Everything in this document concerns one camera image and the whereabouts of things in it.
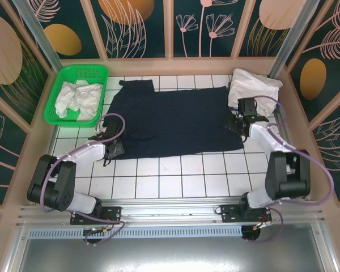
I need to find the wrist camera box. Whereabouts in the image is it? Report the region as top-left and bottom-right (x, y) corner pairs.
(103, 122), (120, 139)
(237, 97), (258, 117)

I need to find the navy blue t-shirt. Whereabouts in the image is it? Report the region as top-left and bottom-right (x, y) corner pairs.
(97, 79), (244, 161)

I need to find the aluminium frame post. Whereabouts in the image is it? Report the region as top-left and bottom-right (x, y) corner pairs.
(12, 0), (72, 86)
(267, 0), (323, 80)

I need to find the white crumpled t-shirt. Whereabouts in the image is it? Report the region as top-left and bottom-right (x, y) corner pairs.
(54, 79), (104, 121)

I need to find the grey steel sheet panel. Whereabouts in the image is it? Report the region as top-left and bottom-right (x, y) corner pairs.
(16, 222), (340, 272)

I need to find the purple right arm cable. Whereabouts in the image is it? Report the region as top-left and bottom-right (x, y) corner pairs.
(250, 95), (335, 244)

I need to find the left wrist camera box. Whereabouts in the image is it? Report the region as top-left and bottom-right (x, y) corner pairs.
(103, 122), (120, 139)

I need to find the grey slotted cable duct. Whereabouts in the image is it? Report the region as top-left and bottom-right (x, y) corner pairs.
(28, 225), (243, 239)

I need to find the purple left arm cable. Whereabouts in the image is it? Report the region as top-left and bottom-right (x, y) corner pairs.
(41, 113), (128, 247)

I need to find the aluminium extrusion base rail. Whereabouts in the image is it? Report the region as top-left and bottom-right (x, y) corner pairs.
(15, 198), (326, 227)

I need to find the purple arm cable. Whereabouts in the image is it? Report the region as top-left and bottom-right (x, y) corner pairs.
(41, 113), (128, 247)
(250, 95), (335, 244)

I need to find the green plastic basket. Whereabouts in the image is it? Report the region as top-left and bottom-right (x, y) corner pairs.
(42, 64), (110, 128)

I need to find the white folded t-shirt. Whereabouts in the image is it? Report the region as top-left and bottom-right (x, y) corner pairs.
(228, 67), (284, 118)

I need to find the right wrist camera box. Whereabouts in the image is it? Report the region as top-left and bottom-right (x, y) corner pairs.
(237, 97), (258, 117)

